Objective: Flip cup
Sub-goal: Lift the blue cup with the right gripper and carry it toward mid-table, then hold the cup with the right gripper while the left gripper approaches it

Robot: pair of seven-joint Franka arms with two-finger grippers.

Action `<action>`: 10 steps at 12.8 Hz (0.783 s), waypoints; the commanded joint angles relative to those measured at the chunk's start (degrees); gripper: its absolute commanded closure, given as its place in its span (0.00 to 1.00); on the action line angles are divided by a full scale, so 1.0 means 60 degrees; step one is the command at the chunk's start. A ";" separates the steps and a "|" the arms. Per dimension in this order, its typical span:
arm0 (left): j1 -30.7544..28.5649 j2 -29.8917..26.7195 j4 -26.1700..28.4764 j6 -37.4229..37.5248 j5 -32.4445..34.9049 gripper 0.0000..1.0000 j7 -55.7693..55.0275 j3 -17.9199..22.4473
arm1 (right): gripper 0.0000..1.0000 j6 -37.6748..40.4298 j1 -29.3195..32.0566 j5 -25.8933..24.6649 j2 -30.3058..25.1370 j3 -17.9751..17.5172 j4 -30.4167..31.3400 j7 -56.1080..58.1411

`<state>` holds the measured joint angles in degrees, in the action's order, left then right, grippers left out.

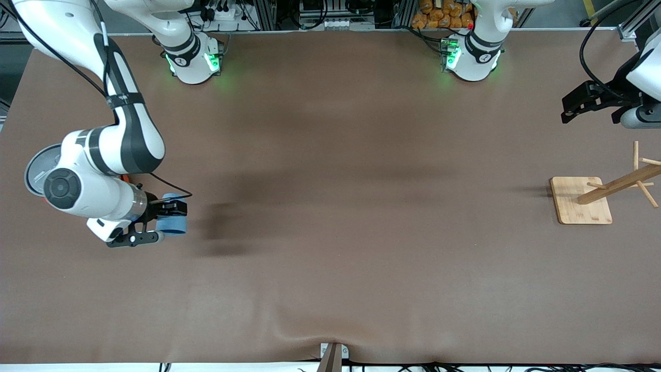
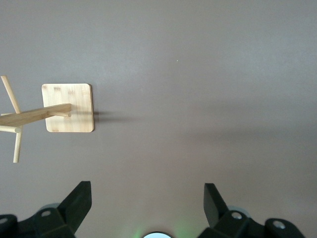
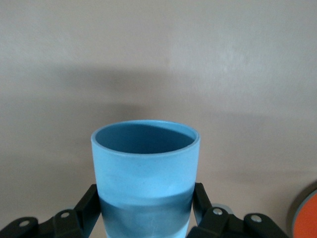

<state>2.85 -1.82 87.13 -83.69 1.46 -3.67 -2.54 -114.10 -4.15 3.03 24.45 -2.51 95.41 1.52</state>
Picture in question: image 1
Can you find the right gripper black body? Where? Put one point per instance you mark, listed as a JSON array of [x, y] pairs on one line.
[[152, 203]]

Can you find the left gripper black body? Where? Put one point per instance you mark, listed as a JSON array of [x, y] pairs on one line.
[[615, 91]]

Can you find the light blue cup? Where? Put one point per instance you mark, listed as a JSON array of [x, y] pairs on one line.
[[173, 226]]

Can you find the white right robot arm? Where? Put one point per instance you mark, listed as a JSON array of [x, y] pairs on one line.
[[129, 134]]

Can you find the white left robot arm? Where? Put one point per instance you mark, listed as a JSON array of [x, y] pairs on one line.
[[475, 62]]

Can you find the wooden mug tree stand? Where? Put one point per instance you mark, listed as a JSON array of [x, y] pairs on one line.
[[581, 204]]

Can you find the orange can with grey lid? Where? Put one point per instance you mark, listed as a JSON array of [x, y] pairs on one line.
[[38, 170]]

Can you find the orange snack bags pile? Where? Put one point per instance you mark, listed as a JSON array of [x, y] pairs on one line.
[[444, 13]]

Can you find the white power strip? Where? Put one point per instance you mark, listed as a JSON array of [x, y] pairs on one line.
[[224, 11]]

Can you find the white connector strip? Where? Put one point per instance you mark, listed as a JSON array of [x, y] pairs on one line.
[[338, 24]]

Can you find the metal table edge bracket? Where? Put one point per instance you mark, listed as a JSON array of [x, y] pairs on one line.
[[324, 351]]

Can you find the brown camera pole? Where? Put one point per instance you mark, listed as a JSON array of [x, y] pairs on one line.
[[330, 361]]

